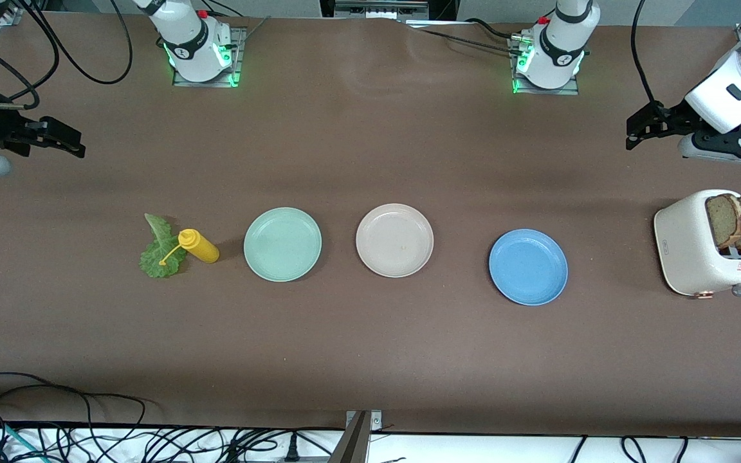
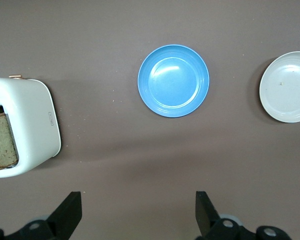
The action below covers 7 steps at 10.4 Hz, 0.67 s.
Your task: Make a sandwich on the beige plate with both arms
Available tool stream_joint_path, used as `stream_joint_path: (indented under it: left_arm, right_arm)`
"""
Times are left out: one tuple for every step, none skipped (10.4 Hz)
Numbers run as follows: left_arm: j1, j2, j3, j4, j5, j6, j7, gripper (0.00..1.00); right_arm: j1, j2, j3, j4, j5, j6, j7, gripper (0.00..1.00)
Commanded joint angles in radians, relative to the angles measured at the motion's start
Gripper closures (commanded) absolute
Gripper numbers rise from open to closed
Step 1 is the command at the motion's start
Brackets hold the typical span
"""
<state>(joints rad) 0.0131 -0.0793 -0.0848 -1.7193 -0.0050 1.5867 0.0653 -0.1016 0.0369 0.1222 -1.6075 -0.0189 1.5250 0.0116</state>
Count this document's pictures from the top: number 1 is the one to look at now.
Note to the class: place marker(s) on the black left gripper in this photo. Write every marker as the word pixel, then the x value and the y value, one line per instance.
pixel 674 119

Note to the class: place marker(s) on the green lettuce leaf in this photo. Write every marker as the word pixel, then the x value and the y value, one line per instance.
pixel 161 260

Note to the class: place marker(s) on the yellow mustard squeeze bottle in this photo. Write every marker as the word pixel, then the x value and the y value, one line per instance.
pixel 203 249

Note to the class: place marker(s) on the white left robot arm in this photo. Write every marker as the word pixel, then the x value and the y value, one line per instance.
pixel 560 45

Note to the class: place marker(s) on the blue plate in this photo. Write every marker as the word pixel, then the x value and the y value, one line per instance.
pixel 528 267

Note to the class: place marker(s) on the mint green plate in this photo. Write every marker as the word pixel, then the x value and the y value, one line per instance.
pixel 282 244

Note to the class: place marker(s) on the beige plate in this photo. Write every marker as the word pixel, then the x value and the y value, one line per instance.
pixel 394 240

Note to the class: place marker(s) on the cream white toaster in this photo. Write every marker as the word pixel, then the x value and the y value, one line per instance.
pixel 686 251

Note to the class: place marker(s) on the black metal equipment box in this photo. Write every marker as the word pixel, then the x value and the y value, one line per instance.
pixel 377 9

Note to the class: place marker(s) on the white shelf board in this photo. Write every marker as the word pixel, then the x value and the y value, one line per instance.
pixel 473 450

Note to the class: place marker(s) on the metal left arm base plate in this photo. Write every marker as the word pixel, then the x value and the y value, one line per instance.
pixel 541 91

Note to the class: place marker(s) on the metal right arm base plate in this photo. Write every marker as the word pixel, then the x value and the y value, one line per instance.
pixel 238 45

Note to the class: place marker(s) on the grey metal bracket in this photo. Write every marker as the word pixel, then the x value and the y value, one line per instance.
pixel 354 444

